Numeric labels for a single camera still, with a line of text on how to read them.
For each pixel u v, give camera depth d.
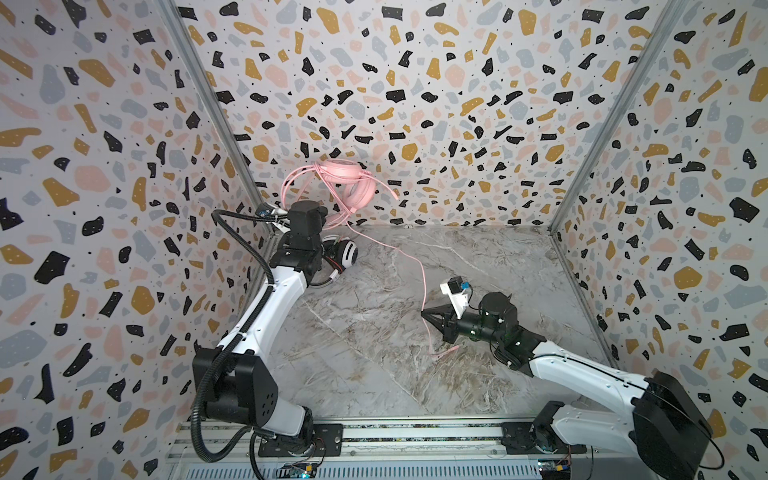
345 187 0.73
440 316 0.71
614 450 0.52
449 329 0.67
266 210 0.66
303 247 0.60
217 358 0.40
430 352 0.90
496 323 0.59
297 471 0.70
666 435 0.40
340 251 1.03
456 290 0.66
